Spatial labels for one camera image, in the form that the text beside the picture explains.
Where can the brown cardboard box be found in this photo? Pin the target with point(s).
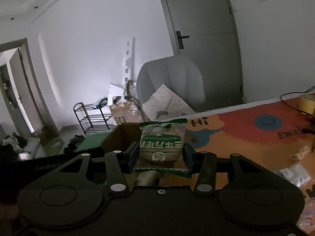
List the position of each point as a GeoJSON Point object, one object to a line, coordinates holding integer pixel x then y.
{"type": "Point", "coordinates": [123, 135]}

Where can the white perforated board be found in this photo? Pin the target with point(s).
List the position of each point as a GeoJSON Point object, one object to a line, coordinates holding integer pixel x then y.
{"type": "Point", "coordinates": [128, 61]}

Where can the brown curved stand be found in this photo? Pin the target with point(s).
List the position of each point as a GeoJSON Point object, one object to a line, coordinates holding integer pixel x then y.
{"type": "Point", "coordinates": [129, 89]}

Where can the cartoon cat table mat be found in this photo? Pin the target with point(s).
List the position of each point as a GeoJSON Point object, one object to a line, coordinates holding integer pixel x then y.
{"type": "Point", "coordinates": [241, 140]}

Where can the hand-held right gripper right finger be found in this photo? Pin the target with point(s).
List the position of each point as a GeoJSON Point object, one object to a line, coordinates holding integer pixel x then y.
{"type": "Point", "coordinates": [187, 154]}

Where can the yellow tape roll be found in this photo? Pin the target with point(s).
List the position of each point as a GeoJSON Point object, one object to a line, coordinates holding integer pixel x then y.
{"type": "Point", "coordinates": [307, 103]}

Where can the speckled white paper sheet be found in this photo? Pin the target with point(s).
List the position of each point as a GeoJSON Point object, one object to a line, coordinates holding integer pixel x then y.
{"type": "Point", "coordinates": [165, 103]}

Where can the white clear snack packet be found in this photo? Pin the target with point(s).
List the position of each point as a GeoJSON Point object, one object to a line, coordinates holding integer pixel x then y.
{"type": "Point", "coordinates": [295, 173]}

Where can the crumpled brown cardboard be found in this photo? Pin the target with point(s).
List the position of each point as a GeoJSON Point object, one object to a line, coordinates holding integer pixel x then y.
{"type": "Point", "coordinates": [125, 113]}

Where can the grey armchair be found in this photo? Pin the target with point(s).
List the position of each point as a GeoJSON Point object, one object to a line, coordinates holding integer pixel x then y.
{"type": "Point", "coordinates": [172, 78]}

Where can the green white bun packet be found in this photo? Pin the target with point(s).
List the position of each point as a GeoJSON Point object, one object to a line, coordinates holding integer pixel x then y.
{"type": "Point", "coordinates": [161, 142]}

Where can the grey door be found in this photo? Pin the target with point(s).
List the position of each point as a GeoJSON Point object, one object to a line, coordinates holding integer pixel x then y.
{"type": "Point", "coordinates": [201, 36]}

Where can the pale yellow snack packet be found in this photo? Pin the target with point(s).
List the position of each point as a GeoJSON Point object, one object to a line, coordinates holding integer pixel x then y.
{"type": "Point", "coordinates": [301, 152]}

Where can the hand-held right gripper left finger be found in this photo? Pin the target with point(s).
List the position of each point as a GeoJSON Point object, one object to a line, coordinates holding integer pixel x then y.
{"type": "Point", "coordinates": [129, 153]}

